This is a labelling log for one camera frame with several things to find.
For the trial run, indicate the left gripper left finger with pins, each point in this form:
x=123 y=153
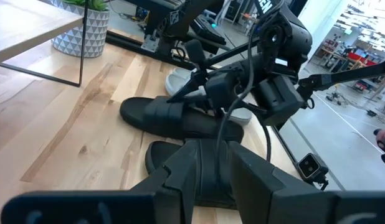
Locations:
x=117 y=205

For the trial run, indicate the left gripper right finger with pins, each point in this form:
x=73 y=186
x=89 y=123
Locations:
x=289 y=202

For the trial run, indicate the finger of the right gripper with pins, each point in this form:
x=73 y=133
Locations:
x=196 y=53
x=194 y=88

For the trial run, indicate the light grey slide sandal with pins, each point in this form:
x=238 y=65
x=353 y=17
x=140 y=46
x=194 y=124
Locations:
x=177 y=85
x=183 y=72

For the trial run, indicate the black slide sandal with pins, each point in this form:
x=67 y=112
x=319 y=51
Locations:
x=155 y=115
x=158 y=155

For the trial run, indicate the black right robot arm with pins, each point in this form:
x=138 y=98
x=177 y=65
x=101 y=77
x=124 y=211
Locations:
x=289 y=34

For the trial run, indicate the succulent in white patterned pot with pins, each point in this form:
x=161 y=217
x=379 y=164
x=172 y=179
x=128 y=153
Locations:
x=80 y=34

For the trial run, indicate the black table-level camera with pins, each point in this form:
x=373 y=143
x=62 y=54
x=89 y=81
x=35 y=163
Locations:
x=309 y=166

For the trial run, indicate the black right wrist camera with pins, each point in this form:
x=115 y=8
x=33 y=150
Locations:
x=279 y=99

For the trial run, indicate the black diagonal frame strut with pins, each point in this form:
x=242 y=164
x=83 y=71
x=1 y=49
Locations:
x=351 y=74

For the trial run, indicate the wooden shelf with black frame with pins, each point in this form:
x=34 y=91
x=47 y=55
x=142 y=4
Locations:
x=30 y=28

